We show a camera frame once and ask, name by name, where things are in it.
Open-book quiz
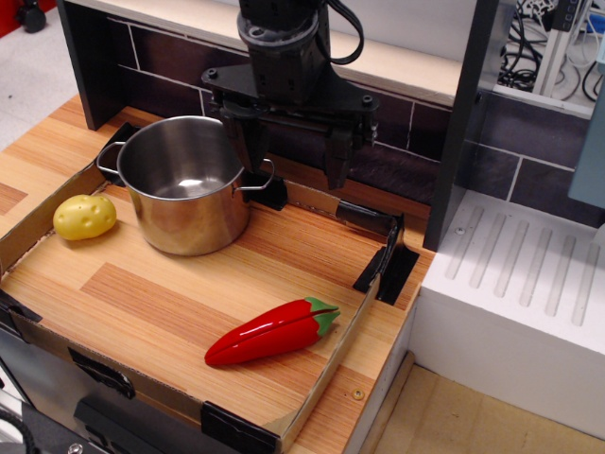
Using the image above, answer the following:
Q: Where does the tangled black cables background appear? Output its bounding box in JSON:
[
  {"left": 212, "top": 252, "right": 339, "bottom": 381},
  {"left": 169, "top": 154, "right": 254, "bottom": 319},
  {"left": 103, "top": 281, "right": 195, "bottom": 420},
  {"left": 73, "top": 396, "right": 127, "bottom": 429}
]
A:
[{"left": 497, "top": 1, "right": 604, "bottom": 108}]

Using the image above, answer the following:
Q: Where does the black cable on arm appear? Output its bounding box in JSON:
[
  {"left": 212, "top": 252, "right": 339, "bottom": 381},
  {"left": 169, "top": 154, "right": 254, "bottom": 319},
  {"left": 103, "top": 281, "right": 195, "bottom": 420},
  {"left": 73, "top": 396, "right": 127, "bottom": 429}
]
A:
[{"left": 323, "top": 0, "right": 366, "bottom": 66}]

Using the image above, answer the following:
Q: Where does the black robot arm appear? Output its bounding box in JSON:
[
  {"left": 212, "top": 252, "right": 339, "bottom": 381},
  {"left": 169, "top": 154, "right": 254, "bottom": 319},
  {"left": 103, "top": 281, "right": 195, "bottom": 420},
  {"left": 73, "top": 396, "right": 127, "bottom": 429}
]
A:
[{"left": 202, "top": 1, "right": 379, "bottom": 189}]

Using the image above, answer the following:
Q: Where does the cardboard fence with black tape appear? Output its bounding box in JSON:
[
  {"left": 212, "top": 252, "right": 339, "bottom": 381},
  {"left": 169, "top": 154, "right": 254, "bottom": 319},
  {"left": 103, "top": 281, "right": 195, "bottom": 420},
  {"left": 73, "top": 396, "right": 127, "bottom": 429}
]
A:
[{"left": 0, "top": 121, "right": 421, "bottom": 454}]

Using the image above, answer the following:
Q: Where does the stainless steel pot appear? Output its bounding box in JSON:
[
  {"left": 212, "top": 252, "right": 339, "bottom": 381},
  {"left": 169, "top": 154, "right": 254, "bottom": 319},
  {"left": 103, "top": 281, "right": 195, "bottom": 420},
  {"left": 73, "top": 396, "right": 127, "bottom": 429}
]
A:
[{"left": 95, "top": 115, "right": 274, "bottom": 256}]

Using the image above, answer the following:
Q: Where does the yellow toy potato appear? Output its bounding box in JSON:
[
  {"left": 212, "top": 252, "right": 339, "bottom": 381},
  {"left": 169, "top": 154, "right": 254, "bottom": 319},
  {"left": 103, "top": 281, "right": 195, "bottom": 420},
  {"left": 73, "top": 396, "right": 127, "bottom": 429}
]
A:
[{"left": 53, "top": 195, "right": 117, "bottom": 240}]

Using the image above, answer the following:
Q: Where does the white drainboard sink unit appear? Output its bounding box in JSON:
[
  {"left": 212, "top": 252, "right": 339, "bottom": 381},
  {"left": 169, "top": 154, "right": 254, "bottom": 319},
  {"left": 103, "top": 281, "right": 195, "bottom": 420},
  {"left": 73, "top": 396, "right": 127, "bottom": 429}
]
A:
[{"left": 409, "top": 191, "right": 604, "bottom": 438}]

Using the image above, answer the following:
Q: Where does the brass screw in table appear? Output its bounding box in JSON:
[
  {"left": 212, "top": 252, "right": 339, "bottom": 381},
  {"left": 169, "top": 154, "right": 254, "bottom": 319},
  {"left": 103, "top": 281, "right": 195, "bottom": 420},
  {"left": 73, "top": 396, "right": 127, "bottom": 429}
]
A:
[{"left": 351, "top": 389, "right": 365, "bottom": 401}]

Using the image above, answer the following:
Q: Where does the red toy chili pepper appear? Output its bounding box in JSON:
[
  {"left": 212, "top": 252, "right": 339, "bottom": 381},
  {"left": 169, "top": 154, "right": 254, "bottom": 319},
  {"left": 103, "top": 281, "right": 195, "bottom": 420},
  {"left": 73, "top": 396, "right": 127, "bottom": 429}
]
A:
[{"left": 204, "top": 297, "right": 340, "bottom": 366}]

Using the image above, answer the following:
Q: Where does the dark grey shelf frame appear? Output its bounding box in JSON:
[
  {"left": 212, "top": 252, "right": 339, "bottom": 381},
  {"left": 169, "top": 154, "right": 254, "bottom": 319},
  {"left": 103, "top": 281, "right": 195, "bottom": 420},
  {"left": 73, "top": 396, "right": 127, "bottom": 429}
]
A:
[{"left": 58, "top": 1, "right": 499, "bottom": 251}]

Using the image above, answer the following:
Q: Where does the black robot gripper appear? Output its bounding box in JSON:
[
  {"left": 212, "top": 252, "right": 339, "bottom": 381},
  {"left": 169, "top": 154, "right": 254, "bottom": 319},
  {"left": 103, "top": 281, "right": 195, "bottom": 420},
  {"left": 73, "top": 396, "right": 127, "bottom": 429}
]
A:
[{"left": 201, "top": 27, "right": 379, "bottom": 190}]

